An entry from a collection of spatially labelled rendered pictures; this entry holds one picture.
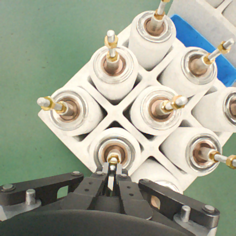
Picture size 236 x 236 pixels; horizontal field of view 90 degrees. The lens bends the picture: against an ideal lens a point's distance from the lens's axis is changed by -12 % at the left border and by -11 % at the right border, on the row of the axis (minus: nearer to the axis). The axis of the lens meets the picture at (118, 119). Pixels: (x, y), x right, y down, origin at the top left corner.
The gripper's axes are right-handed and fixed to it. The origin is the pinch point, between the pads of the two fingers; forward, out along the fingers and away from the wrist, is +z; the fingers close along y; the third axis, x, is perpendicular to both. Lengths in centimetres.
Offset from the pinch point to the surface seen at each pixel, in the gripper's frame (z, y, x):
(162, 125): 9.8, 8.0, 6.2
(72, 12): 35, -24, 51
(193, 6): 19, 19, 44
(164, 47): 10.8, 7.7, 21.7
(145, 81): 17.2, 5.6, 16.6
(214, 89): 18.0, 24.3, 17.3
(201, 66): 8.2, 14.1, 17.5
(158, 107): 7.9, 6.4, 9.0
